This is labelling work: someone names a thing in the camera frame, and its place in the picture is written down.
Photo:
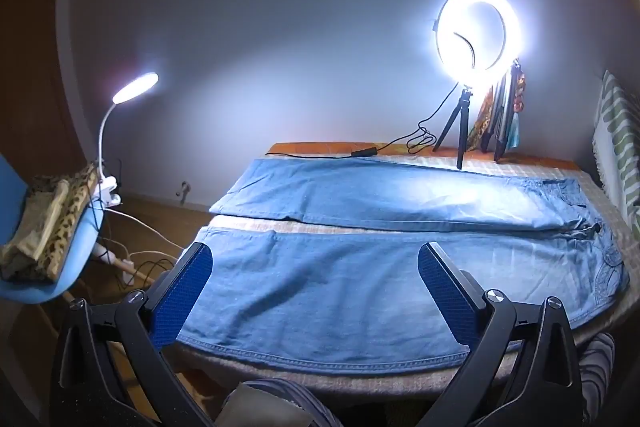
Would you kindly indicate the green white striped pillow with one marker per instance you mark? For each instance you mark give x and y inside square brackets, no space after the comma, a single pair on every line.
[620,132]

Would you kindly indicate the brown wooden door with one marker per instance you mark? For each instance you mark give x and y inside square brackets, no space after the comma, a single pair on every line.
[30,57]

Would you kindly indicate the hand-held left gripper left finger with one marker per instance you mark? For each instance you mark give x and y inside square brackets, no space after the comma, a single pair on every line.
[185,292]

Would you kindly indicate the white clip lamp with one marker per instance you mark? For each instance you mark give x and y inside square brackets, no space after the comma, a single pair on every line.
[137,86]

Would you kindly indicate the person's striped trousers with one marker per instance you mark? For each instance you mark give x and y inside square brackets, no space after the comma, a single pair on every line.
[597,372]

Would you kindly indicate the beige folded cloth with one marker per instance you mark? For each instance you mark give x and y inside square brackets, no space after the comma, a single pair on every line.
[30,227]

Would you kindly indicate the blue denim pants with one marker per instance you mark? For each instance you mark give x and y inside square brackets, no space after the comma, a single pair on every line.
[325,287]

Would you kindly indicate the hanging colourful scarves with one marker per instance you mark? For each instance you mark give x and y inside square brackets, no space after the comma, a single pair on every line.
[515,122]

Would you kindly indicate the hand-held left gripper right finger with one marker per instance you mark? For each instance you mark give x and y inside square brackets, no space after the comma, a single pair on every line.
[445,297]

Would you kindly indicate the white tube cover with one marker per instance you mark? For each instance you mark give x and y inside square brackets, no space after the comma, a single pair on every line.
[107,254]

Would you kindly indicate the black tripod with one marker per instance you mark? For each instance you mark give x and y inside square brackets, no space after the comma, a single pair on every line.
[465,117]

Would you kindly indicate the leopard print cloth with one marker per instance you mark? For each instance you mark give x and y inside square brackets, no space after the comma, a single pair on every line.
[65,227]

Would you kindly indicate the blue chair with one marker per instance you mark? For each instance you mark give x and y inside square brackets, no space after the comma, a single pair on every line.
[75,257]

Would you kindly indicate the metal door stop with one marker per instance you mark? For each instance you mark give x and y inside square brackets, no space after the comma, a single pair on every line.
[185,192]

